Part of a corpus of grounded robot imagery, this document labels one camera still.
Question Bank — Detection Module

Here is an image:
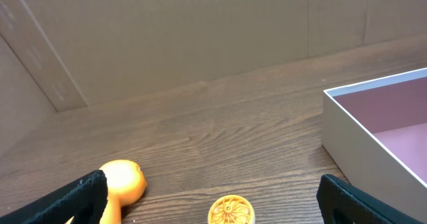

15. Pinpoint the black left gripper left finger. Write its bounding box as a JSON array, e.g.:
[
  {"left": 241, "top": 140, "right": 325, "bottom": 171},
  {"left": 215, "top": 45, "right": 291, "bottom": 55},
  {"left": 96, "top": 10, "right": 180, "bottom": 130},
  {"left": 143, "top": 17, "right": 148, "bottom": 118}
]
[{"left": 1, "top": 170, "right": 108, "bottom": 224}]

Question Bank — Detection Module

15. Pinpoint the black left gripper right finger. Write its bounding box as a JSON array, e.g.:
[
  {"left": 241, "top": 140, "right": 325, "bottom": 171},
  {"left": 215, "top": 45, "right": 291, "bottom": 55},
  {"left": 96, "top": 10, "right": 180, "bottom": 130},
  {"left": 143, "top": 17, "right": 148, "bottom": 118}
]
[{"left": 316, "top": 174, "right": 422, "bottom": 224}]

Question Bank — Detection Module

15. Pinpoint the white box pink interior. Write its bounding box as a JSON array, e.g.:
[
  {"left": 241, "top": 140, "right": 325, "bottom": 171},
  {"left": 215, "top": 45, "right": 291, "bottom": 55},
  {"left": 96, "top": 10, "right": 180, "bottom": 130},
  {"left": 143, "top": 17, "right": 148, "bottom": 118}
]
[{"left": 322, "top": 69, "right": 426, "bottom": 223}]

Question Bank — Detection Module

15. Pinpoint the orange toy dinosaur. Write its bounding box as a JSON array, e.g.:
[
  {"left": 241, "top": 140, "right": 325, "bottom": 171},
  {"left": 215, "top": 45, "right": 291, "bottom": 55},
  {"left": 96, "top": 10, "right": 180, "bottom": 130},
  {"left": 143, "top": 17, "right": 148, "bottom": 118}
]
[{"left": 65, "top": 159, "right": 148, "bottom": 224}]

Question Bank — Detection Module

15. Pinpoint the yellow round disc toy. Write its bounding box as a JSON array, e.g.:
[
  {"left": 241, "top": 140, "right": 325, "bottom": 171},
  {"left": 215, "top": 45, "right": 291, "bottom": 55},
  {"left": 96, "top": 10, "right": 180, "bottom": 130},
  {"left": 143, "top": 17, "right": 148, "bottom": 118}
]
[{"left": 207, "top": 195, "right": 256, "bottom": 224}]

